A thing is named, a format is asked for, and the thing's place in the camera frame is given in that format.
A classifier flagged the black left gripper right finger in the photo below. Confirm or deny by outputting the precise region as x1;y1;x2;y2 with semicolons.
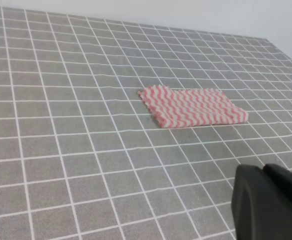
262;164;292;204

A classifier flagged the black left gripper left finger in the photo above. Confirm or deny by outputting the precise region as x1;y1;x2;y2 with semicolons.
231;164;292;240

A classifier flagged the pink white wavy towel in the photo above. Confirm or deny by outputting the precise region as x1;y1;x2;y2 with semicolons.
138;85;249;129

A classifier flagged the grey grid tablecloth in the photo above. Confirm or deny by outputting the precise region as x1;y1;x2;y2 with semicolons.
0;6;292;240

